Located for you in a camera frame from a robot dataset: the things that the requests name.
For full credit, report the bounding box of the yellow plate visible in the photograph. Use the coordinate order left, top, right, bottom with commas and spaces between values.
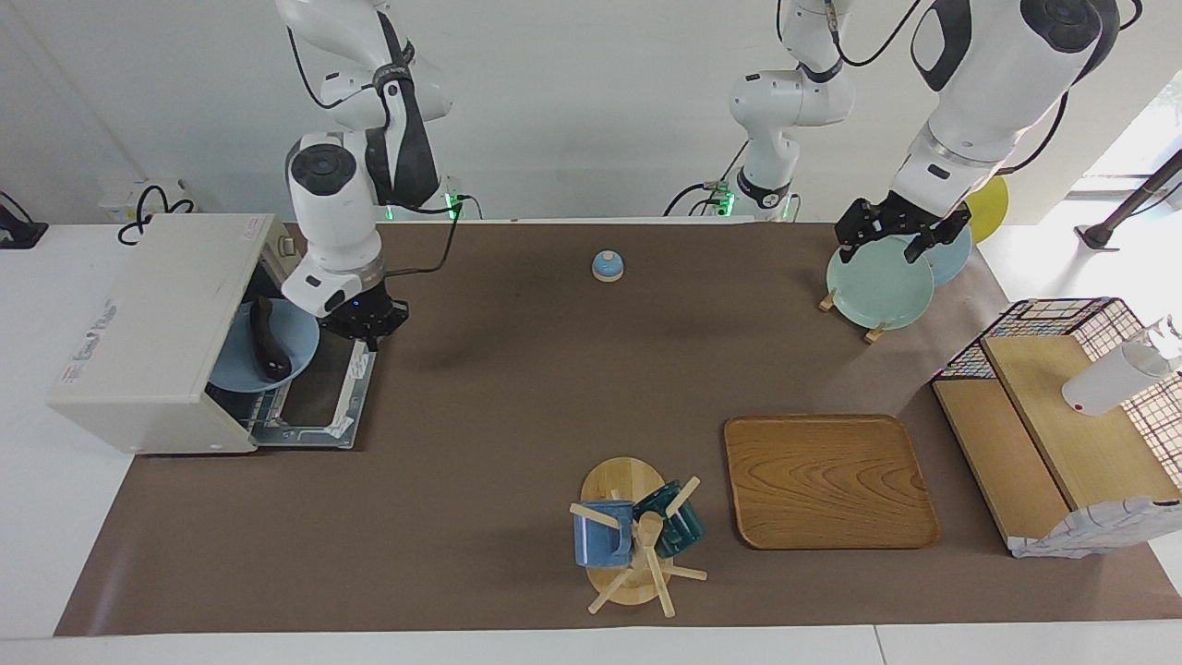
964, 175, 1010, 245

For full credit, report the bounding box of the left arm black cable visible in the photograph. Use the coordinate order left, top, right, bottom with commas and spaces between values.
774, 0, 926, 69

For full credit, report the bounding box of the light blue round plate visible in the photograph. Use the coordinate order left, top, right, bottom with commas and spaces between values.
208, 297, 322, 395

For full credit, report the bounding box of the white power strip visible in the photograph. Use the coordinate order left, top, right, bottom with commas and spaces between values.
100, 178, 197, 227

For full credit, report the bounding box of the white spray bottle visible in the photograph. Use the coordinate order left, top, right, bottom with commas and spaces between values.
1061, 316, 1182, 417

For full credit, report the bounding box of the brown table mat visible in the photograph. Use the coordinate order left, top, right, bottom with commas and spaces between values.
54, 222, 1182, 638

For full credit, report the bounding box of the rectangular wooden serving tray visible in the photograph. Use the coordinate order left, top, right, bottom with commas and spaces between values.
723, 414, 941, 551

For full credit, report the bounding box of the black pole stand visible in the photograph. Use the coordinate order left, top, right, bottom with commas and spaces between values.
1076, 148, 1182, 253

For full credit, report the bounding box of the blue grey mug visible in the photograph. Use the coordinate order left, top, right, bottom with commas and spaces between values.
573, 500, 639, 569

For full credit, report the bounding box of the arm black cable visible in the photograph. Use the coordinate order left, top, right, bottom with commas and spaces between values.
774, 0, 926, 69
286, 26, 477, 280

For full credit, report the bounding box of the dark purple eggplant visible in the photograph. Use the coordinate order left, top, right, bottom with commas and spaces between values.
248, 296, 294, 383

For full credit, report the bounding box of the pale green plate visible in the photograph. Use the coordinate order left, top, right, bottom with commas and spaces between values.
826, 233, 935, 332

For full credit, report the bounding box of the beige toaster oven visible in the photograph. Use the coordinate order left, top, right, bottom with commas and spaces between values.
46, 214, 378, 456

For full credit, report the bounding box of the black coiled power cable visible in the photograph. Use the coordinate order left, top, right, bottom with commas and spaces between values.
116, 184, 198, 247

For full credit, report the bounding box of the light blue racked plate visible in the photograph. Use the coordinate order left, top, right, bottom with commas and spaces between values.
922, 225, 973, 287

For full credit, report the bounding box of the wooden mug tree stand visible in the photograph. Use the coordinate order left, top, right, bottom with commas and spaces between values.
568, 456, 709, 619

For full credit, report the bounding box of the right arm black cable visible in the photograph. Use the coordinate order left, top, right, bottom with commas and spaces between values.
286, 26, 477, 280

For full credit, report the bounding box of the wooden plate rack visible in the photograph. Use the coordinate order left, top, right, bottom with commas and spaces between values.
818, 286, 902, 346

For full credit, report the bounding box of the dark green mug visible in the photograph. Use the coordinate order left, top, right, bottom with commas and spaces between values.
633, 480, 707, 559

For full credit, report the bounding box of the black desk device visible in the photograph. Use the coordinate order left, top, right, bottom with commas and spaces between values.
0, 191, 50, 251

